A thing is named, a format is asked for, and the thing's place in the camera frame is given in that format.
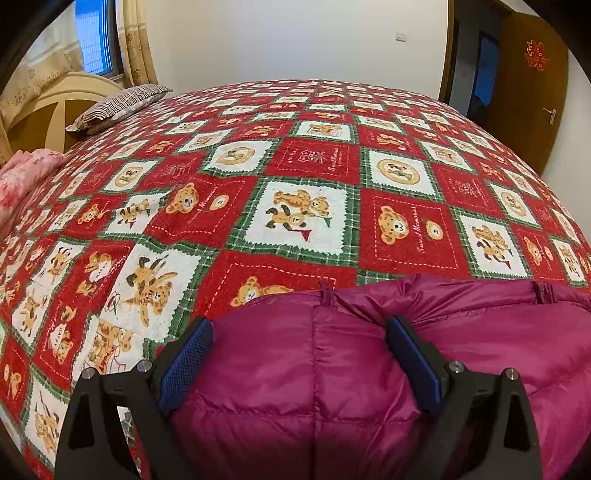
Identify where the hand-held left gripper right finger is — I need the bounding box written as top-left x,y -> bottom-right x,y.
385,315 -> 544,480

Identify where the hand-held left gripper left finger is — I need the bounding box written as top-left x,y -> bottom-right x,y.
54,316 -> 214,480

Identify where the magenta puffer jacket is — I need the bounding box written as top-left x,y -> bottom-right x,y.
168,273 -> 591,480

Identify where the red bear printed blanket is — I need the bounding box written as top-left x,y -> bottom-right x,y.
0,79 -> 591,480

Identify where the pink floral quilt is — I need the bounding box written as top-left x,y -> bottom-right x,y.
0,150 -> 68,228

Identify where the striped pillow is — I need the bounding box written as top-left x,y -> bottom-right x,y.
65,83 -> 174,135

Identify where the cream wooden headboard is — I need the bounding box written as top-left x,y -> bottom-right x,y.
0,71 -> 123,163

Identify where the brown wooden door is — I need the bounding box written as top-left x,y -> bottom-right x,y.
487,11 -> 570,179

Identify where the narrow beige curtain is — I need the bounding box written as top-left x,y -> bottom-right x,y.
115,0 -> 159,88

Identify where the wide beige curtain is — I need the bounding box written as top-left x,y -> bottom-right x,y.
0,39 -> 86,134

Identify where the red paper door decoration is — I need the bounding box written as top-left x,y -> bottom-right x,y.
524,41 -> 546,73

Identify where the window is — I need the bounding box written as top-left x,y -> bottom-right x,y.
74,0 -> 116,78

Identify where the dark wooden door frame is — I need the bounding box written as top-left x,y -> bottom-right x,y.
438,0 -> 509,117

